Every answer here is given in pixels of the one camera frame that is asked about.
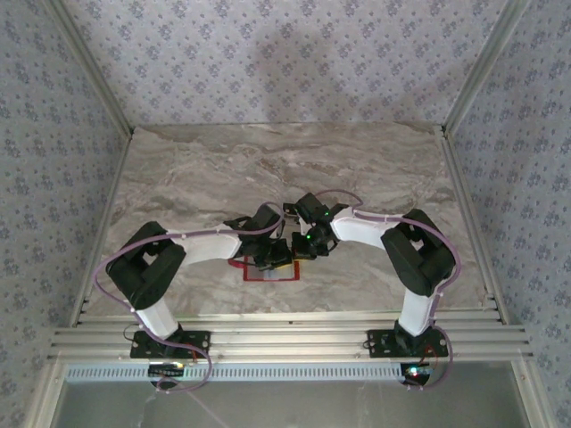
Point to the red card holder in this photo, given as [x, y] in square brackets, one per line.
[272, 279]

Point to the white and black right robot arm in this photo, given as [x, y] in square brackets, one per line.
[361, 229]

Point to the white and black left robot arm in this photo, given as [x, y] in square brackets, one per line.
[205, 245]

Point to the grey metal sheet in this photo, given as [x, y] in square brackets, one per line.
[290, 405]

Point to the aluminium rail frame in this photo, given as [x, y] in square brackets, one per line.
[290, 343]

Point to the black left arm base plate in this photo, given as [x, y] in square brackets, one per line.
[201, 343]

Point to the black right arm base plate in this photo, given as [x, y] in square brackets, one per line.
[381, 343]

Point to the aluminium side rail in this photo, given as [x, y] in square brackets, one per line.
[105, 223]
[461, 187]

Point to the aluminium corner post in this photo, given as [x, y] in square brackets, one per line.
[91, 67]
[484, 67]

